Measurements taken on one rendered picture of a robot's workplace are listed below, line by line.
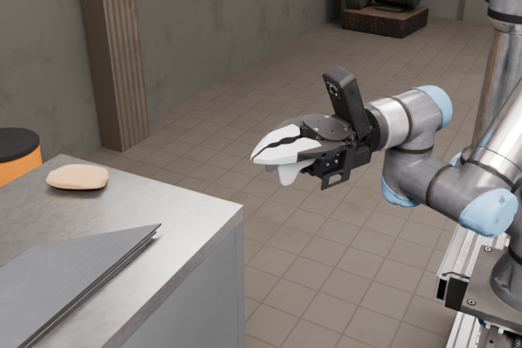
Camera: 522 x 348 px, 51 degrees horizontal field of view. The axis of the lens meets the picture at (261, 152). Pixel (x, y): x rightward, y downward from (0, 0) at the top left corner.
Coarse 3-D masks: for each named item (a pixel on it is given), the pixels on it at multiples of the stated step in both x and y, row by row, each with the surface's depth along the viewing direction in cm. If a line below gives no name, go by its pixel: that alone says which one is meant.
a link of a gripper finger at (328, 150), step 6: (324, 144) 73; (330, 144) 73; (336, 144) 73; (342, 144) 73; (306, 150) 71; (312, 150) 71; (318, 150) 71; (324, 150) 71; (330, 150) 72; (336, 150) 73; (342, 150) 73; (300, 156) 71; (306, 156) 71; (312, 156) 71; (318, 156) 71; (324, 156) 72; (330, 156) 72
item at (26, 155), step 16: (0, 128) 287; (16, 128) 287; (0, 144) 270; (16, 144) 270; (32, 144) 270; (0, 160) 257; (16, 160) 262; (32, 160) 270; (0, 176) 262; (16, 176) 265
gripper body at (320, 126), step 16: (368, 112) 80; (304, 128) 76; (320, 128) 75; (336, 128) 76; (352, 128) 77; (384, 128) 79; (352, 144) 76; (368, 144) 82; (384, 144) 80; (320, 160) 75; (336, 160) 77; (352, 160) 78; (368, 160) 83; (320, 176) 77
